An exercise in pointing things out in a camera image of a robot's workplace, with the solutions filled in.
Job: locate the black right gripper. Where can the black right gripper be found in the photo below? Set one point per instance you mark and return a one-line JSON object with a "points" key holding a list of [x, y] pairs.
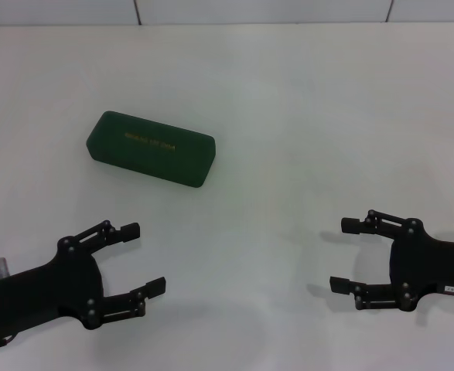
{"points": [[427, 266]]}

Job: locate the green glasses case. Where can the green glasses case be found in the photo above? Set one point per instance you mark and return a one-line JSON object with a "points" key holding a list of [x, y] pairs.
{"points": [[153, 148]]}

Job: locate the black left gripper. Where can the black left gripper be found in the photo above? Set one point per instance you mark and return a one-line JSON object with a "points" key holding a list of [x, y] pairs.
{"points": [[45, 293]]}

